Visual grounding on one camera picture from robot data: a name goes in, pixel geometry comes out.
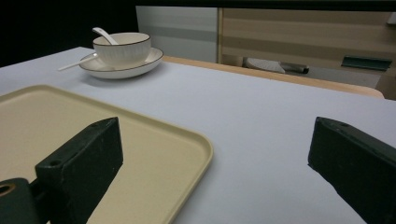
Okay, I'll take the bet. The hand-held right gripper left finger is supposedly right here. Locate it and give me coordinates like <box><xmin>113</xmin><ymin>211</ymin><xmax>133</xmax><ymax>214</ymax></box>
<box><xmin>35</xmin><ymin>116</ymin><xmax>124</xmax><ymax>224</ymax></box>

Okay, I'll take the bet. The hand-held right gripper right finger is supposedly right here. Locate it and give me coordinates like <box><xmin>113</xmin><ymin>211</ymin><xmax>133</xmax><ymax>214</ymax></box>
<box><xmin>307</xmin><ymin>116</ymin><xmax>396</xmax><ymax>224</ymax></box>

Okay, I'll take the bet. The beige plastic tray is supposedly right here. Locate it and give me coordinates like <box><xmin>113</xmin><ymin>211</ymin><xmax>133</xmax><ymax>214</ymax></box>
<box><xmin>0</xmin><ymin>84</ymin><xmax>215</xmax><ymax>224</ymax></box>

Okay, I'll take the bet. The dark green flat box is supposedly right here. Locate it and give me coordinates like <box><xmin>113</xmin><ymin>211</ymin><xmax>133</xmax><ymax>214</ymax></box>
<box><xmin>340</xmin><ymin>54</ymin><xmax>393</xmax><ymax>72</ymax></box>

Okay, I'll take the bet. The white chopstick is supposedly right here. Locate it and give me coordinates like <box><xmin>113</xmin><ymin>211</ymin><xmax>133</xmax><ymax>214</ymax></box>
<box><xmin>57</xmin><ymin>53</ymin><xmax>99</xmax><ymax>72</ymax></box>

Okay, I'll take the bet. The white plate with dark rim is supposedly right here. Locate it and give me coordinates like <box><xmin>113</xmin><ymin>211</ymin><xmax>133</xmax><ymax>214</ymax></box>
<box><xmin>78</xmin><ymin>47</ymin><xmax>164</xmax><ymax>80</ymax></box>

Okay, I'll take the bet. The white ribbed bowl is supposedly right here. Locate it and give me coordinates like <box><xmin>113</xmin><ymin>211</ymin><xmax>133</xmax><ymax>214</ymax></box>
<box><xmin>92</xmin><ymin>32</ymin><xmax>152</xmax><ymax>67</ymax></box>

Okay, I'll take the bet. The white and black object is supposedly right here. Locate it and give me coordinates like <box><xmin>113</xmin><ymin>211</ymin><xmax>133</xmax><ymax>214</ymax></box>
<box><xmin>242</xmin><ymin>57</ymin><xmax>310</xmax><ymax>75</ymax></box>

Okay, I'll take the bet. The white ceramic spoon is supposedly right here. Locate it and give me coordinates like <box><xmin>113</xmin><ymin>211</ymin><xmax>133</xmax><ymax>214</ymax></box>
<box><xmin>92</xmin><ymin>26</ymin><xmax>120</xmax><ymax>46</ymax></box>

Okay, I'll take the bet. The wooden cabinet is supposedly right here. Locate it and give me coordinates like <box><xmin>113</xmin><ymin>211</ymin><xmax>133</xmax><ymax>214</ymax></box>
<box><xmin>218</xmin><ymin>7</ymin><xmax>396</xmax><ymax>101</ymax></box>

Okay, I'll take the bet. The white panel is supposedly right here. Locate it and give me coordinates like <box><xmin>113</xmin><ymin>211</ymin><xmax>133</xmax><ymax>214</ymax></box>
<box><xmin>135</xmin><ymin>6</ymin><xmax>219</xmax><ymax>63</ymax></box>

